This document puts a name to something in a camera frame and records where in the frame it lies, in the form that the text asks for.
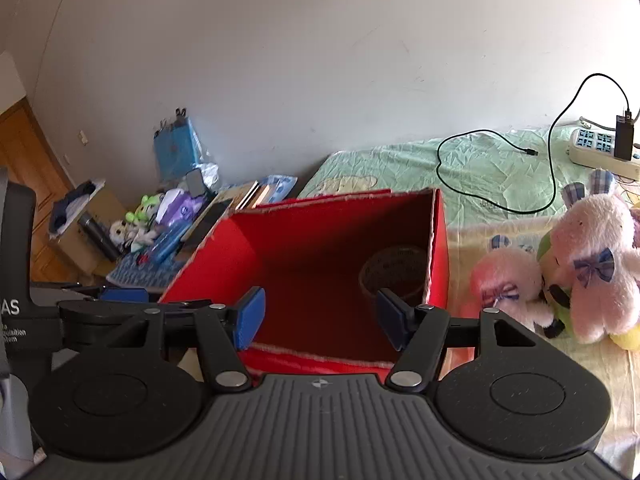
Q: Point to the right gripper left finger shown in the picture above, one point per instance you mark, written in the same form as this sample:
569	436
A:
223	332

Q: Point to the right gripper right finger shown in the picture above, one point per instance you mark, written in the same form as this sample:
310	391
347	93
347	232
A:
418	334

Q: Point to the brown cardboard box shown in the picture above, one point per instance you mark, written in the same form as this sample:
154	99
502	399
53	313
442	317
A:
74	242

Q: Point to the blue checkered cloth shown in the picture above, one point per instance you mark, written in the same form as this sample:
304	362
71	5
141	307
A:
133	272

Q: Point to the small pink plush bunny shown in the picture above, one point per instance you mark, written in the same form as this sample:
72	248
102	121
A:
508	278

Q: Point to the black thermos bottle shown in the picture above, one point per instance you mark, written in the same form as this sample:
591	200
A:
98	236

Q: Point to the blue pencil case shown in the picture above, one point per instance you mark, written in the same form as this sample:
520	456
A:
166	243

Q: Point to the black smartphone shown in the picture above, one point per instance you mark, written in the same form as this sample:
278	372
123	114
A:
203	224

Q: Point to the red cardboard box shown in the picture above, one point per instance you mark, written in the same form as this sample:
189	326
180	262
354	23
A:
307	255

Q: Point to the white plush toy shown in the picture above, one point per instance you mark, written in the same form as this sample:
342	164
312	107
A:
128	237

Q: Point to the purple tissue pack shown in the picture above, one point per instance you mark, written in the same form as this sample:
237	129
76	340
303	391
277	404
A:
178	205

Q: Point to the stack of books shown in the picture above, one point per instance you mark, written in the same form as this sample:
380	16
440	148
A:
246	196

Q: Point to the green frog plush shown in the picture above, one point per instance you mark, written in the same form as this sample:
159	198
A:
146	212

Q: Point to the small square mirror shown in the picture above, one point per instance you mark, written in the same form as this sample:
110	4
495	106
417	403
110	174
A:
195	183

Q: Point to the wooden door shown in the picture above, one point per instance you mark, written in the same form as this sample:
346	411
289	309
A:
30	161

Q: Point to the green bear bedsheet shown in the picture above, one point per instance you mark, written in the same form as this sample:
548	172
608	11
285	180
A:
514	172

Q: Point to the blue plastic bag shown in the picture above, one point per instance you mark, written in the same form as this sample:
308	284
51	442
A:
178	150

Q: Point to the large pink plush bunny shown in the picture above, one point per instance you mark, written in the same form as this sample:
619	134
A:
593	245

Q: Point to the white power strip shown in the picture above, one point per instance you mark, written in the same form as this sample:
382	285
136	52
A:
595	149

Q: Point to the black charger adapter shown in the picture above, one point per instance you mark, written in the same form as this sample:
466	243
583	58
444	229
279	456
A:
624	136

